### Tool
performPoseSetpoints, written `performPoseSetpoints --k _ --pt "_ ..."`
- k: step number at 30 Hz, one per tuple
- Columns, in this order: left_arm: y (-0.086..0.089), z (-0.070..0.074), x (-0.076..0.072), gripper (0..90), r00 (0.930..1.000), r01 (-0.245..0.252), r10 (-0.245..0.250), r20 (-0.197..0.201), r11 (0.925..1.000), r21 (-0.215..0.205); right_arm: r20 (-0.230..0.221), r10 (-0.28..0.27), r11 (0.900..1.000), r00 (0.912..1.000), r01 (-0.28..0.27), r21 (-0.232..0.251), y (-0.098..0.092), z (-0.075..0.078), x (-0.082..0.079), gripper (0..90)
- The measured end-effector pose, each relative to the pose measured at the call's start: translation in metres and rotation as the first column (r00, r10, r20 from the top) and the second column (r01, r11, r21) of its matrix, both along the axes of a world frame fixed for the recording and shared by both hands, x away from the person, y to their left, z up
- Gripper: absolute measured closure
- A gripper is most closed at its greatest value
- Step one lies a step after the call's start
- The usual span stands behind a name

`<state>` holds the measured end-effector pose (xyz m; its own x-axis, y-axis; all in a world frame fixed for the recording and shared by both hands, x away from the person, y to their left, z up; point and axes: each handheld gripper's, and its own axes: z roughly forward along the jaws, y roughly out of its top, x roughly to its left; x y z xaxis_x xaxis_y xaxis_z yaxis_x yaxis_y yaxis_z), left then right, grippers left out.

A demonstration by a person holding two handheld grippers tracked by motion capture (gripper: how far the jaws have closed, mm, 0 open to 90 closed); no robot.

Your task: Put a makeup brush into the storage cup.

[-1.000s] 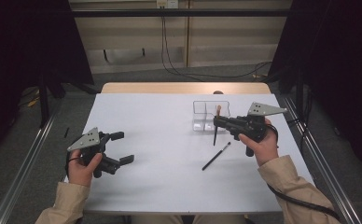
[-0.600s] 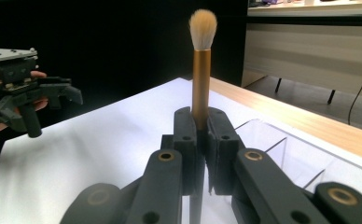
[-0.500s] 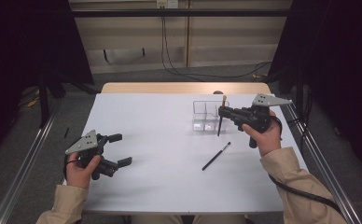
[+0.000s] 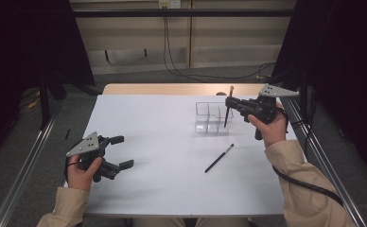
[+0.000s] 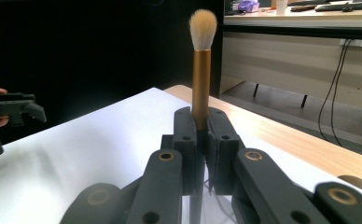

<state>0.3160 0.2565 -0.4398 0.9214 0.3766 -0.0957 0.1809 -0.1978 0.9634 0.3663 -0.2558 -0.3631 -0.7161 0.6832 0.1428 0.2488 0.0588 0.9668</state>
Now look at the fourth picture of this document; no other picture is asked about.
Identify black power cable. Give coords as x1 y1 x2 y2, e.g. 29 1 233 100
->
164 15 277 80
162 15 213 83

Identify aluminium rail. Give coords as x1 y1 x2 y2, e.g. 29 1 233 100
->
0 100 64 227
284 96 367 227

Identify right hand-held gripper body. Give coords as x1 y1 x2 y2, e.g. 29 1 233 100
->
238 83 300 125

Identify person's right hand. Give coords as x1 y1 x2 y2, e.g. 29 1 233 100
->
247 101 289 148

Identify makeup brush with orange ferrule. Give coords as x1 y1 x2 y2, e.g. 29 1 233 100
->
223 85 236 129

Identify black makeup brush grey bristles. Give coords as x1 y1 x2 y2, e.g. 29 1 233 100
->
204 143 236 174

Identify clear plastic organizer box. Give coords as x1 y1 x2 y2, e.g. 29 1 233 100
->
195 101 235 134

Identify yellow floor item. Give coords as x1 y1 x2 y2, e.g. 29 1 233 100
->
26 98 42 110

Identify white table cover sheet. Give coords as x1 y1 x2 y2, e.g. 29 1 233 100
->
83 94 298 217

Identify white power socket strip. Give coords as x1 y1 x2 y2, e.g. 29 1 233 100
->
158 0 182 9

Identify black stand leg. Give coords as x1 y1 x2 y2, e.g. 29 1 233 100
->
39 74 52 130

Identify black curtain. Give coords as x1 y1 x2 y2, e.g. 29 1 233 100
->
0 0 95 165
271 0 367 181

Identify black horizontal frame bar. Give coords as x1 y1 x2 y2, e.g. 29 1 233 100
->
72 9 296 18

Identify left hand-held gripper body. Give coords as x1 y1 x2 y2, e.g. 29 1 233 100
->
65 131 123 183

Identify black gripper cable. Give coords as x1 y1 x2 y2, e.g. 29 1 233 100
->
271 165 344 206
63 161 80 185

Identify person's left hand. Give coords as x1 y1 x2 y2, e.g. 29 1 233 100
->
67 156 104 192

